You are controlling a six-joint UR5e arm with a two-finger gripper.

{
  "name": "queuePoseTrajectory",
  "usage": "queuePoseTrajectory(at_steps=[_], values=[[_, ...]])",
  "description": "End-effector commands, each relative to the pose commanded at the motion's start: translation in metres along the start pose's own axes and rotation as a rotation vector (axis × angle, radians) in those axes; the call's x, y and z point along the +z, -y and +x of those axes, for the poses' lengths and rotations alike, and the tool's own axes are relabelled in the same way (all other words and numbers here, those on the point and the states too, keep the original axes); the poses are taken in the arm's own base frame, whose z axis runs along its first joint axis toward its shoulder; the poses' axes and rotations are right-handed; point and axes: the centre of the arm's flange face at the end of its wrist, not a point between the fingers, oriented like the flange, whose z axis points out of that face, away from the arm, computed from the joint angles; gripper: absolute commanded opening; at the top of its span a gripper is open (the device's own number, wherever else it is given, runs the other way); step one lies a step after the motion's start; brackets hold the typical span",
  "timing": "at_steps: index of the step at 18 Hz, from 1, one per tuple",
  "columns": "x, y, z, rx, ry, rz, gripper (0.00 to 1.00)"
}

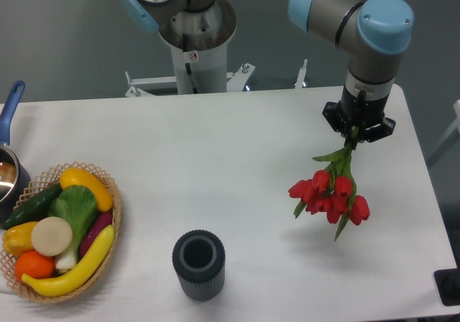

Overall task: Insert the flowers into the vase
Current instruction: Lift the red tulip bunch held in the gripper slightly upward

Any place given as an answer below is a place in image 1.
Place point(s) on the green bok choy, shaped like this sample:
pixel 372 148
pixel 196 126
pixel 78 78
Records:
pixel 76 205

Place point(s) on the woven wicker basket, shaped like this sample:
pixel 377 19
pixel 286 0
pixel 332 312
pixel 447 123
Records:
pixel 46 179

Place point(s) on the red tulip bouquet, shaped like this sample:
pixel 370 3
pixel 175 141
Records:
pixel 333 190

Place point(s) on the dark grey ribbed vase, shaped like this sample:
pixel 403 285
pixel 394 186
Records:
pixel 199 260

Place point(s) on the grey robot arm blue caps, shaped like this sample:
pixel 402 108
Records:
pixel 375 33

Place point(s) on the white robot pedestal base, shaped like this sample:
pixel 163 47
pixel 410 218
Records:
pixel 198 44

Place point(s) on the black device at table edge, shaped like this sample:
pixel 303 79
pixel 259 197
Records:
pixel 447 283

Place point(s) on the green cucumber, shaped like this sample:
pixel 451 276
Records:
pixel 34 208

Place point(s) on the yellow banana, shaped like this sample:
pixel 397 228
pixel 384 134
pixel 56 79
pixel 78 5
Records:
pixel 80 274

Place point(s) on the yellow bell pepper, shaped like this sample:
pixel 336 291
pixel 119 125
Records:
pixel 18 239

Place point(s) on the white frame at right edge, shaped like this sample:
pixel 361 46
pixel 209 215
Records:
pixel 449 137

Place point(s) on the beige round disc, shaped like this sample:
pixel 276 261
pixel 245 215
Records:
pixel 51 236

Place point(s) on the yellow squash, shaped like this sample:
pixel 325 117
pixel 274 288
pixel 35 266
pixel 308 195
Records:
pixel 79 176

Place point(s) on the orange fruit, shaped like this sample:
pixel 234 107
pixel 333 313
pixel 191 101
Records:
pixel 35 265

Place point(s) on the purple eggplant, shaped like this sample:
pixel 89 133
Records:
pixel 101 222

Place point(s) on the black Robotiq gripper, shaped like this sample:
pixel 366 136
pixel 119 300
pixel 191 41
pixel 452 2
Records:
pixel 359 119

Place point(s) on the blue handled saucepan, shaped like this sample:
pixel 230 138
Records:
pixel 14 177

